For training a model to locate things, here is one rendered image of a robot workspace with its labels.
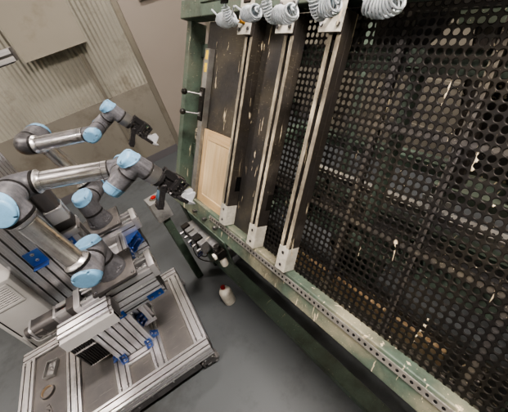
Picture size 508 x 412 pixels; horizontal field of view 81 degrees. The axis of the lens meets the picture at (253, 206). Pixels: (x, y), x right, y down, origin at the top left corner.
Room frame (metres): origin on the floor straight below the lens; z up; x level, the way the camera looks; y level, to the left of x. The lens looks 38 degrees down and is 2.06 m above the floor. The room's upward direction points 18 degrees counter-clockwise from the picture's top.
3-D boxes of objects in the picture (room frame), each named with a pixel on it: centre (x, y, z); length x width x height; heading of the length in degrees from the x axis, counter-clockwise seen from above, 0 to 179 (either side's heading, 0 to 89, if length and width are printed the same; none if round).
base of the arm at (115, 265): (1.15, 0.80, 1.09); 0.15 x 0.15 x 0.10
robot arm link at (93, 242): (1.14, 0.79, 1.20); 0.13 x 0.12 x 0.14; 5
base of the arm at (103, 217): (1.62, 0.95, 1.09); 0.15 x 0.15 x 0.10
